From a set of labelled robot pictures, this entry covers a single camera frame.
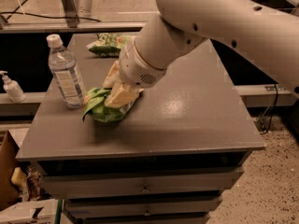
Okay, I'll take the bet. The clear plastic water bottle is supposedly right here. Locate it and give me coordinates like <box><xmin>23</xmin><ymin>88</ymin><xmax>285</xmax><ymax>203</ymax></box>
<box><xmin>46</xmin><ymin>34</ymin><xmax>85</xmax><ymax>109</ymax></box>

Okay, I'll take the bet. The green rice chip bag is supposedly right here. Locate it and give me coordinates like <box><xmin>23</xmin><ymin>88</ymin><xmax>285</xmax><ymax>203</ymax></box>
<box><xmin>82</xmin><ymin>88</ymin><xmax>136</xmax><ymax>122</ymax></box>

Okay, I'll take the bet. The white cardboard box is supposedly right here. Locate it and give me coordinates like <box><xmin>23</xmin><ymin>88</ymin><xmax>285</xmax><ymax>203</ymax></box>
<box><xmin>0</xmin><ymin>198</ymin><xmax>73</xmax><ymax>224</ymax></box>

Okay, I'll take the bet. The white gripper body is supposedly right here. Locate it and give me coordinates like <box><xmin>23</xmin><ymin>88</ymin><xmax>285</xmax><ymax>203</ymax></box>
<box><xmin>119</xmin><ymin>36</ymin><xmax>166</xmax><ymax>89</ymax></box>

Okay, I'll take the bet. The brown cardboard box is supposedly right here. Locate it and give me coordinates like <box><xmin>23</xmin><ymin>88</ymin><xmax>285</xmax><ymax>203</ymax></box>
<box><xmin>0</xmin><ymin>131</ymin><xmax>19</xmax><ymax>210</ymax></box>

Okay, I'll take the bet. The lower cabinet drawer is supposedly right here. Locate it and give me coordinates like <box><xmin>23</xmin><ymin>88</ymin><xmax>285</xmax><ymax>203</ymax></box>
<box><xmin>65</xmin><ymin>192</ymin><xmax>222</xmax><ymax>218</ymax></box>

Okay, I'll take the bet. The black cable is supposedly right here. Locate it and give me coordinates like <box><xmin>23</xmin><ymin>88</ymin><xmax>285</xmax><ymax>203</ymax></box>
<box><xmin>0</xmin><ymin>0</ymin><xmax>102</xmax><ymax>23</ymax></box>

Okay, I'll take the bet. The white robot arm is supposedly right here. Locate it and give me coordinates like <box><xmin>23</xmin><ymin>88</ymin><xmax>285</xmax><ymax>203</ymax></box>
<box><xmin>104</xmin><ymin>0</ymin><xmax>299</xmax><ymax>108</ymax></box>

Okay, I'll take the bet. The grey drawer cabinet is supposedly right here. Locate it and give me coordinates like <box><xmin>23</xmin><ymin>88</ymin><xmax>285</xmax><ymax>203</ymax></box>
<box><xmin>17</xmin><ymin>42</ymin><xmax>263</xmax><ymax>224</ymax></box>

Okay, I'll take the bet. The metal frame rail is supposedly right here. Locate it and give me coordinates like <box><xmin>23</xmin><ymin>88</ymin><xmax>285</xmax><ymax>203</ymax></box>
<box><xmin>0</xmin><ymin>21</ymin><xmax>146</xmax><ymax>34</ymax></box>

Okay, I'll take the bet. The top cabinet drawer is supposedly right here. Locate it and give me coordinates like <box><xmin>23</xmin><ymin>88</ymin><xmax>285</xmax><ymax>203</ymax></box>
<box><xmin>41</xmin><ymin>167</ymin><xmax>244</xmax><ymax>199</ymax></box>

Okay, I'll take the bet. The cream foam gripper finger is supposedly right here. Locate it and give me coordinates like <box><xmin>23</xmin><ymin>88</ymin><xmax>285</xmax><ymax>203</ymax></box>
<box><xmin>102</xmin><ymin>61</ymin><xmax>120</xmax><ymax>89</ymax></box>
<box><xmin>104</xmin><ymin>82</ymin><xmax>140</xmax><ymax>108</ymax></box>

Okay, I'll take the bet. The cabinet drawer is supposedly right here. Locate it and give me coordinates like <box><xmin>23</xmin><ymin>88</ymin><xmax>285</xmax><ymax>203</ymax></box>
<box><xmin>41</xmin><ymin>167</ymin><xmax>244</xmax><ymax>199</ymax></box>
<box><xmin>65</xmin><ymin>192</ymin><xmax>222</xmax><ymax>218</ymax></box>

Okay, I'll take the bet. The white pump dispenser bottle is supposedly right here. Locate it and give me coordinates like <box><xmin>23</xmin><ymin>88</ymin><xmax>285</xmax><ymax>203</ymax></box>
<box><xmin>0</xmin><ymin>71</ymin><xmax>26</xmax><ymax>103</ymax></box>

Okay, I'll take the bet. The green snack bag far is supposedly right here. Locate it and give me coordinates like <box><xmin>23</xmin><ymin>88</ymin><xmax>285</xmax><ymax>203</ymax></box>
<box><xmin>87</xmin><ymin>33</ymin><xmax>131</xmax><ymax>58</ymax></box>

